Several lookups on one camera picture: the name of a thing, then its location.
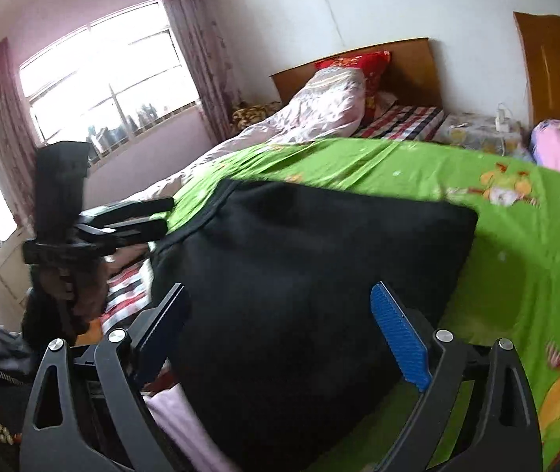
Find cloth covered nightstand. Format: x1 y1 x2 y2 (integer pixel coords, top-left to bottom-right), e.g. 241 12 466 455
437 111 531 163

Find pink cloth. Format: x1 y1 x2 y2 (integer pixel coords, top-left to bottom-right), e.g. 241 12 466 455
144 386 241 472

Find black pants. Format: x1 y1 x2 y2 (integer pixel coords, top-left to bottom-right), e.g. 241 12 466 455
149 179 480 463

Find red printed pillow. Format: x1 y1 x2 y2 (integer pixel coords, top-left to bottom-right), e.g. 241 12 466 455
313 50 393 119

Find window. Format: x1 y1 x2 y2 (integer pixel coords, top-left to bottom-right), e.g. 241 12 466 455
17 0 202 158

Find wooden bed headboard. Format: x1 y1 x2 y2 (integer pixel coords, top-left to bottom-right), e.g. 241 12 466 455
513 11 560 133
270 37 444 109

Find green printed bed sheet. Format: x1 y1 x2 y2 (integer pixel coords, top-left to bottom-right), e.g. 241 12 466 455
149 138 560 472

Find person's left hand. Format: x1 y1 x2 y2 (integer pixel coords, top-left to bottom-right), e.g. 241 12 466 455
39 248 138 325

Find white charger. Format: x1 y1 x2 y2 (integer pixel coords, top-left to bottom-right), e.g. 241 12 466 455
493 103 514 131

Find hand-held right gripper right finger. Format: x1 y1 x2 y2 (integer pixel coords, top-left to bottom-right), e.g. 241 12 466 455
369 281 542 472

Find pink floral quilt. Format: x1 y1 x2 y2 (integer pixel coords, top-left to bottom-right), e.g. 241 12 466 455
103 66 366 237

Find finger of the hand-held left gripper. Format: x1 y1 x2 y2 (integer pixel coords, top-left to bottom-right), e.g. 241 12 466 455
78 217 168 247
80 197 176 224

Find pink patterned curtain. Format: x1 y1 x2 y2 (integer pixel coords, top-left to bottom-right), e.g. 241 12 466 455
0 39 39 217
154 0 241 143

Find yellow brown patterned cloth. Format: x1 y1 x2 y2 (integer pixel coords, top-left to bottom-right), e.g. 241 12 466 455
231 101 283 133

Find row of dark bottles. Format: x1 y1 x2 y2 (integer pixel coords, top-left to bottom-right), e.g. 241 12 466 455
85 103 163 151

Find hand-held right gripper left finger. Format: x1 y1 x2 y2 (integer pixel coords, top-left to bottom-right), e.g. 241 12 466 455
19 282 192 472

